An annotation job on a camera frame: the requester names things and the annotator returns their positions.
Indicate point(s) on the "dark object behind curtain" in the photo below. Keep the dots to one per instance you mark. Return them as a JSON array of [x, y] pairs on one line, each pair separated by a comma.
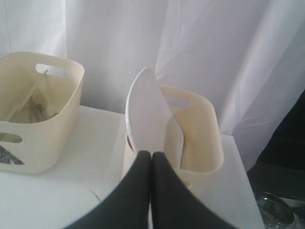
[[280, 168]]

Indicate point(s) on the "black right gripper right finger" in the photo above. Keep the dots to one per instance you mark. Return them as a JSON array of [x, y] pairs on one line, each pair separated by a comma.
[[173, 205]]

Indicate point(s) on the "cream bin with square mark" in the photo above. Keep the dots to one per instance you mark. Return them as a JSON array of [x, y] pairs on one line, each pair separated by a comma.
[[202, 152]]

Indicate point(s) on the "stainless steel table knife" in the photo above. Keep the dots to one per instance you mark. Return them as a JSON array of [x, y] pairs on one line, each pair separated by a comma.
[[37, 113]]

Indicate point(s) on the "white square plate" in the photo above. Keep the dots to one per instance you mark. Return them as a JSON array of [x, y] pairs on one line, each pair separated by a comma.
[[151, 125]]

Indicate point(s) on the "wooden chopstick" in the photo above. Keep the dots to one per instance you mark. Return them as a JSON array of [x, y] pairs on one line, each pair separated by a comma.
[[27, 97]]

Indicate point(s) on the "white backdrop curtain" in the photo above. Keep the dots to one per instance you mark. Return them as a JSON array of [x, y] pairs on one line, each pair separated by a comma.
[[247, 57]]

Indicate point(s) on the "shiny metal object at right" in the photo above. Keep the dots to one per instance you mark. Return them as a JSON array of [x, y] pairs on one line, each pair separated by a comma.
[[276, 214]]

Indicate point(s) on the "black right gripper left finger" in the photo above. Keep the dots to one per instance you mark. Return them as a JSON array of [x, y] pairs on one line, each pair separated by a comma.
[[127, 206]]

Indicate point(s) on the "cream bin with triangle mark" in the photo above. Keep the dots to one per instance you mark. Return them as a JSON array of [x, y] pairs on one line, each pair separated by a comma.
[[32, 148]]

